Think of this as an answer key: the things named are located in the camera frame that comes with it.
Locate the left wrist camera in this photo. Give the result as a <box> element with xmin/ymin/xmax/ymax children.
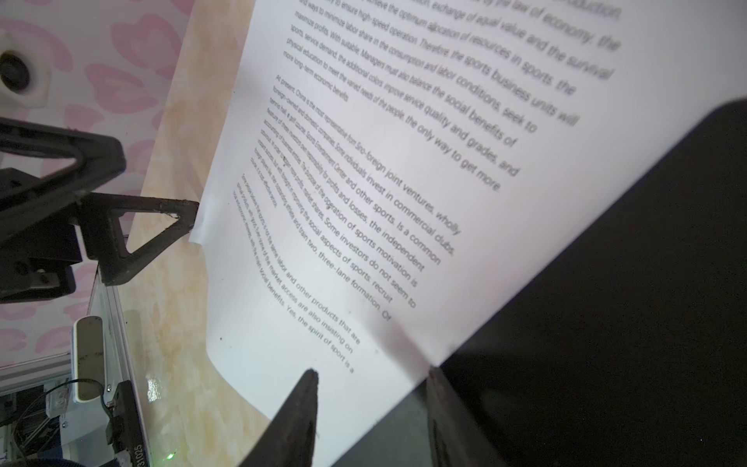
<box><xmin>1</xmin><ymin>30</ymin><xmax>52</xmax><ymax>109</ymax></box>

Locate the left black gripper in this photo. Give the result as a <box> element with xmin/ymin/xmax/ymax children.
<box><xmin>1</xmin><ymin>118</ymin><xmax>200</xmax><ymax>304</ymax></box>

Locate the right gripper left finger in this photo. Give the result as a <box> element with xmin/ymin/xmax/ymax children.
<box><xmin>240</xmin><ymin>369</ymin><xmax>319</xmax><ymax>467</ymax></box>

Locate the printed paper sheet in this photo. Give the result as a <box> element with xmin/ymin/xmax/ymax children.
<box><xmin>192</xmin><ymin>1</ymin><xmax>746</xmax><ymax>466</ymax></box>

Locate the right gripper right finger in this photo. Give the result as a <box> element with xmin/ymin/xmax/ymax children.
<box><xmin>426</xmin><ymin>367</ymin><xmax>508</xmax><ymax>467</ymax></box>

